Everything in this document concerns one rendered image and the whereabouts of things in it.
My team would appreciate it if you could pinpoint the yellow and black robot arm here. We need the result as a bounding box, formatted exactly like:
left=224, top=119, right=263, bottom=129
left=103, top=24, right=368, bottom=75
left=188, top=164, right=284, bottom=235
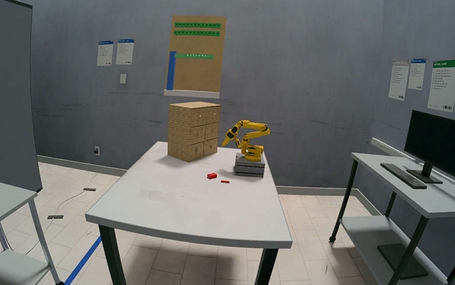
left=231, top=120, right=270, bottom=162

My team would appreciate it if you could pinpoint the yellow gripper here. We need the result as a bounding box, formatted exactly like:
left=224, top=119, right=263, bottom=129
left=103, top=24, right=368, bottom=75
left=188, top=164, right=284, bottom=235
left=222, top=129, right=241, bottom=148

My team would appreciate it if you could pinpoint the wooden chest of drawers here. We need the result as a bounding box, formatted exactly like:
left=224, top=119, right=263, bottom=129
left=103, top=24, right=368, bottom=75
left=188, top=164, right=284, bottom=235
left=168, top=102, right=221, bottom=162

